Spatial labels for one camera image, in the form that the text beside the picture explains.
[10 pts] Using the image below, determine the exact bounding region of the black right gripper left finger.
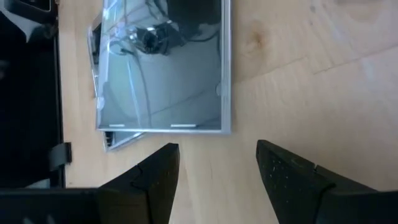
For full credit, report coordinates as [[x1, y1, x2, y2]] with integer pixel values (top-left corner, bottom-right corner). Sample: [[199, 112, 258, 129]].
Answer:
[[99, 142, 181, 224]]

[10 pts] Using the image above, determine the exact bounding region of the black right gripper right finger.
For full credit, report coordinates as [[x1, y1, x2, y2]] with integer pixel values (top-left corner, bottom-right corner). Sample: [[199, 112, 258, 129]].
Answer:
[[256, 139, 398, 224]]

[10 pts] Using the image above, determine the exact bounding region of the black aluminium table frame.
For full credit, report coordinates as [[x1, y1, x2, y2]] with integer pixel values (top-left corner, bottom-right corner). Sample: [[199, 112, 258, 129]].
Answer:
[[0, 0, 73, 189]]

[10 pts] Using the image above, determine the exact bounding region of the black table-level camera box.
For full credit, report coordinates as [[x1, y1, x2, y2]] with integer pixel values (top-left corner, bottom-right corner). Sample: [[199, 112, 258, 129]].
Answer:
[[5, 0, 52, 13]]

